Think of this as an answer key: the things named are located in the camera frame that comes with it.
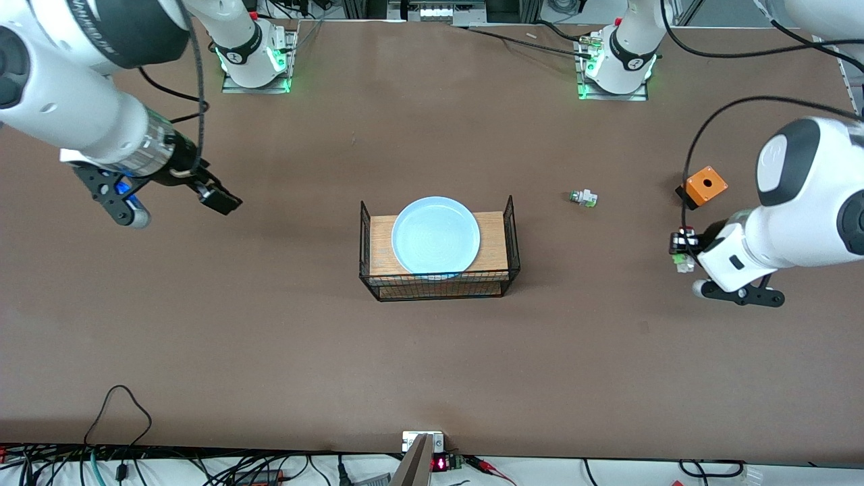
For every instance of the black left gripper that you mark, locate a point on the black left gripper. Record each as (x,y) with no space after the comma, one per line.
(702,241)

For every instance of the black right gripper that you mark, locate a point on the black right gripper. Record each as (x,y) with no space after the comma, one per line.
(181,164)

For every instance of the red push button switch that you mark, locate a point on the red push button switch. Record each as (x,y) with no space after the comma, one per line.
(685,264)

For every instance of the light blue round plate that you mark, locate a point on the light blue round plate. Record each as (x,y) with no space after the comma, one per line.
(435,236)

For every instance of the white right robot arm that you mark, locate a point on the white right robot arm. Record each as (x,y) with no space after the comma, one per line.
(67,115)

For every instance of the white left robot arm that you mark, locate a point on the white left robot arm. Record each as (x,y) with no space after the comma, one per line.
(810,209)

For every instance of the white lit electronics unit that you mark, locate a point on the white lit electronics unit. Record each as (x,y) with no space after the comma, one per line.
(435,12)

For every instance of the black power adapter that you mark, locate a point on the black power adapter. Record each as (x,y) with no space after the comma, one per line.
(260,477)

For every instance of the red clip test lead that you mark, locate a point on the red clip test lead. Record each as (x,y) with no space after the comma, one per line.
(482,463)

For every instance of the red digit display module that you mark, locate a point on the red digit display module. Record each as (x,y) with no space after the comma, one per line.
(440,464)

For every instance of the orange button enclosure box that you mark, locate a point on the orange button enclosure box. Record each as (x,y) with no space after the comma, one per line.
(705,182)

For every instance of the green push button switch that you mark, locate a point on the green push button switch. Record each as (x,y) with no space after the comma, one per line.
(584,198)

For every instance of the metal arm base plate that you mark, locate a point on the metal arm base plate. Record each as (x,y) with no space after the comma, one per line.
(614,97)
(256,90)

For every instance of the grey metal camera bracket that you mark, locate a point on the grey metal camera bracket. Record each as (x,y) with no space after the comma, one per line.
(415,466)

